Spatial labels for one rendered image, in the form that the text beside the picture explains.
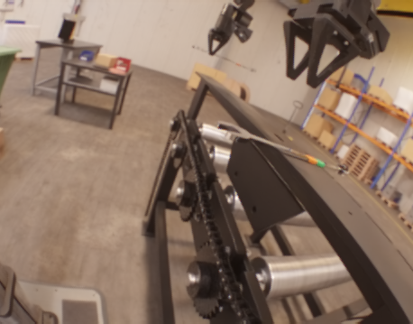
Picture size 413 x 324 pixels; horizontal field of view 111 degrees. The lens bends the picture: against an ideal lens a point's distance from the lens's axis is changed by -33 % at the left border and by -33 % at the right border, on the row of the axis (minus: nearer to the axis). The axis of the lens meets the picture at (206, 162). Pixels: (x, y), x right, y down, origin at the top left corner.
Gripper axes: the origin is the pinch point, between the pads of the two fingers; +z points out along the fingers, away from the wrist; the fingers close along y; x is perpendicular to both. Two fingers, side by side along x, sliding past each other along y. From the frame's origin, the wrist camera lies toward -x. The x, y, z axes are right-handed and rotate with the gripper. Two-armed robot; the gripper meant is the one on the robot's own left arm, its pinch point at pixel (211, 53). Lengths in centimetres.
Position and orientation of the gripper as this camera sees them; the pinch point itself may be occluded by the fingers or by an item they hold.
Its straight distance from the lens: 80.6
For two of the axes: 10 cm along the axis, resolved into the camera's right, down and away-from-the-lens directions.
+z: -3.7, 8.3, 4.3
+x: -9.1, -2.3, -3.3
